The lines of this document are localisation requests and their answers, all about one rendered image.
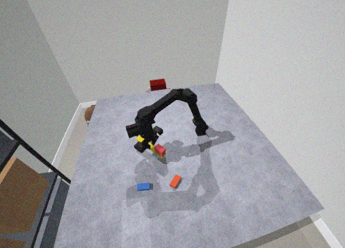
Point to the blue rectangular block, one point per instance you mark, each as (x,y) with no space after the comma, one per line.
(143,186)

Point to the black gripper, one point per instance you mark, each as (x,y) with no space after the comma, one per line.
(150,137)

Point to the orange rectangular bar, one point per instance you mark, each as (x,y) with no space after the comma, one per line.
(175,181)

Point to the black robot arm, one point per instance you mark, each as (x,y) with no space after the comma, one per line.
(145,116)

